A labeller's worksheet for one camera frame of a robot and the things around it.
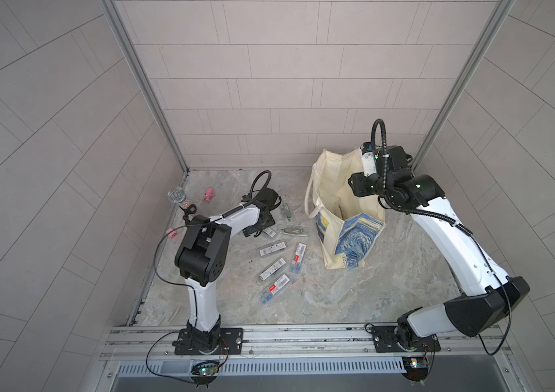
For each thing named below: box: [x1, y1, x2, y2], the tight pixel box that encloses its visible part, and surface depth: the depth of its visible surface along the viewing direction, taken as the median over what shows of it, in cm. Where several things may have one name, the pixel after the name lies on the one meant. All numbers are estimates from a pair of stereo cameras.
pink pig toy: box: [203, 187, 216, 202], surface depth 107 cm
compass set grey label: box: [258, 241, 287, 257], surface depth 91 cm
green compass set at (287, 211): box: [281, 202, 294, 223], surface depth 103 cm
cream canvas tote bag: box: [304, 148, 386, 270], surface depth 84 cm
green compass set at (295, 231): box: [279, 226, 309, 237], surface depth 96 cm
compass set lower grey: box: [259, 258, 287, 281], surface depth 86 cm
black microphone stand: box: [178, 203, 197, 226], surface depth 81 cm
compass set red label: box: [289, 242, 307, 275], surface depth 88 cm
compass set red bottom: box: [258, 273, 291, 305], surface depth 82 cm
